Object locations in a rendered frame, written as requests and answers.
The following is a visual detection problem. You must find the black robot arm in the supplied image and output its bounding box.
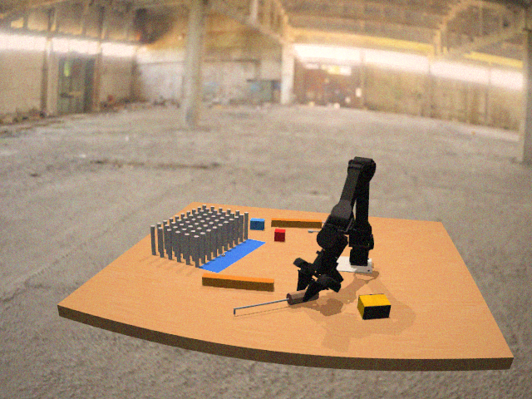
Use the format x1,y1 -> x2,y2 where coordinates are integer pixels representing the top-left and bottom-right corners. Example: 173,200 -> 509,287
317,156 -> 376,267

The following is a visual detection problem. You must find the small red cube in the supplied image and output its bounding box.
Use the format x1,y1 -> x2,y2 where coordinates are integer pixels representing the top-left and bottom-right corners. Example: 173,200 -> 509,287
274,229 -> 286,242

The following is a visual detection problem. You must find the blue flat strip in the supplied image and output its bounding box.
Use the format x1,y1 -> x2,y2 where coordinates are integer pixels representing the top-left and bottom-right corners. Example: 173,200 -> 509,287
199,239 -> 266,273

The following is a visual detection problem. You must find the orange-brown long flat bar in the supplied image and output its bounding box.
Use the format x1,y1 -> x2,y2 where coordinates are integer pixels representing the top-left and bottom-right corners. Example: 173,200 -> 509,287
271,218 -> 322,229
202,273 -> 274,292

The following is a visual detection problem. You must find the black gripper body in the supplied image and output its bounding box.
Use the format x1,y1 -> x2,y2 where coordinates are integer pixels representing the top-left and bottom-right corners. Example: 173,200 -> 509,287
293,249 -> 341,292

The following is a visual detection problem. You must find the small blue block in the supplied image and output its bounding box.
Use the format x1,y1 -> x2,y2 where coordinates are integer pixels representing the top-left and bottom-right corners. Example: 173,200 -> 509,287
249,218 -> 265,230

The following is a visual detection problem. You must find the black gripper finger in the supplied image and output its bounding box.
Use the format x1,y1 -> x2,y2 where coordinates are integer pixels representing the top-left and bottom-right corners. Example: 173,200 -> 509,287
303,279 -> 329,302
297,269 -> 316,291

